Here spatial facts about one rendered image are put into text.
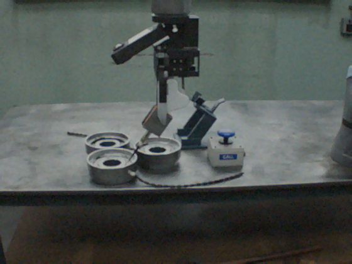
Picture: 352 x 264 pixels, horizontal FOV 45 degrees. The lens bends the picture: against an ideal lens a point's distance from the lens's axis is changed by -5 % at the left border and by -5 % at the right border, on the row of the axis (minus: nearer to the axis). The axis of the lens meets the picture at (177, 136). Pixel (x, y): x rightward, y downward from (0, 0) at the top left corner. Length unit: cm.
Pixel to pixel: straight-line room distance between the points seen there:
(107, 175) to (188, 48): 29
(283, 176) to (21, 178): 56
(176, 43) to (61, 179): 37
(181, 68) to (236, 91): 185
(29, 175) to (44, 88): 172
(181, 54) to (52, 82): 188
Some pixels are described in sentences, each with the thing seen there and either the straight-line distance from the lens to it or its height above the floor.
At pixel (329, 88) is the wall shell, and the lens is 287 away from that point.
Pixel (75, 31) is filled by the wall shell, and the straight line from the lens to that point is 258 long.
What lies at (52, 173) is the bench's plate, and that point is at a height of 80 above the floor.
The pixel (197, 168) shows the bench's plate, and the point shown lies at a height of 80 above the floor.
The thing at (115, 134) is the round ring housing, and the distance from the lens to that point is 108.
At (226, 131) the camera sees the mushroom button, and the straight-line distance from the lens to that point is 99.
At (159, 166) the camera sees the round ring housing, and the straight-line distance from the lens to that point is 96.
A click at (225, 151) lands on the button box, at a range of 98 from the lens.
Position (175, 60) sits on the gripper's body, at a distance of 84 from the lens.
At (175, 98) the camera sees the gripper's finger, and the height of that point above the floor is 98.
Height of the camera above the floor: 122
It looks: 21 degrees down
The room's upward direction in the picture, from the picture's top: 1 degrees clockwise
